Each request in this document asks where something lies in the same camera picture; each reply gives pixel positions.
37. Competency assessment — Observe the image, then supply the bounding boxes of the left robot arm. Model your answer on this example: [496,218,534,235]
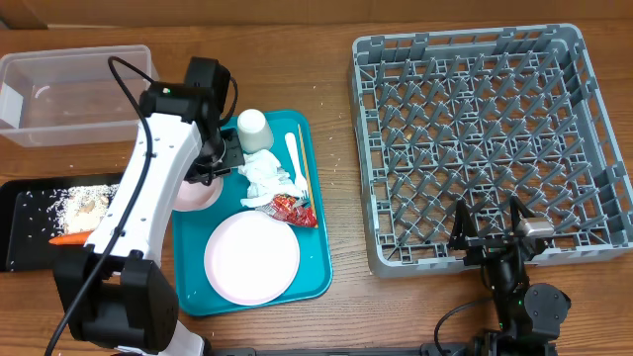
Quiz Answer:
[45,57,244,355]

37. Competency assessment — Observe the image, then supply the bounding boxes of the white plastic cup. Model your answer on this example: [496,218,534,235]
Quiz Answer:
[237,109,274,153]

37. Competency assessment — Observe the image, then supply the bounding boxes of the orange carrot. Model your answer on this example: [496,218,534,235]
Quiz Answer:
[48,231,91,245]

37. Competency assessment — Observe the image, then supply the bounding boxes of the black plastic bin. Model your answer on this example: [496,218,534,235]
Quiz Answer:
[1,173,122,272]

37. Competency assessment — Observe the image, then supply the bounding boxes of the teal serving tray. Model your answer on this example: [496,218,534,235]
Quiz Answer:
[172,110,333,316]

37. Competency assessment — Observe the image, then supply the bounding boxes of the pink round plate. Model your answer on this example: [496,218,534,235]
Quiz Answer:
[204,211,301,307]

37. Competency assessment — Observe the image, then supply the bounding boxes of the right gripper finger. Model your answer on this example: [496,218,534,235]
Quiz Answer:
[509,196,534,236]
[448,199,478,250]

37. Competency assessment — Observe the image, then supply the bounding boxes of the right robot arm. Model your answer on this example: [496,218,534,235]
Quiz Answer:
[433,197,572,356]

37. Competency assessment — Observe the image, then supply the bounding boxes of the red snack wrapper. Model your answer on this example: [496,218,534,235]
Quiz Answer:
[256,194,317,228]

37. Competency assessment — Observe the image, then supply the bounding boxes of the spilled rice and scraps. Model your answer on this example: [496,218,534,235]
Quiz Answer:
[16,184,119,238]

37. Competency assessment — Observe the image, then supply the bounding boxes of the white plastic fork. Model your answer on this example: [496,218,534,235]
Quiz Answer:
[284,133,309,199]

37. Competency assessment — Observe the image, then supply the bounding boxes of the pink bowl with food scraps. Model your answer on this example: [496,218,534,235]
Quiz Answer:
[174,177,224,212]

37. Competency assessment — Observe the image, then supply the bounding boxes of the wooden chopstick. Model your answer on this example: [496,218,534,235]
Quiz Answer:
[298,125,318,228]

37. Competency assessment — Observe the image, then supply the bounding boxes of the grey dishwasher rack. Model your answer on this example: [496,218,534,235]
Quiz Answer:
[349,24,632,278]

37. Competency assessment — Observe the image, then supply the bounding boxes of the clear plastic bin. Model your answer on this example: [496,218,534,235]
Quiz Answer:
[1,44,159,147]

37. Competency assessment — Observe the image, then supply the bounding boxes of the crumpled white napkin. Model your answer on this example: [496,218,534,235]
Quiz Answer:
[237,149,304,208]

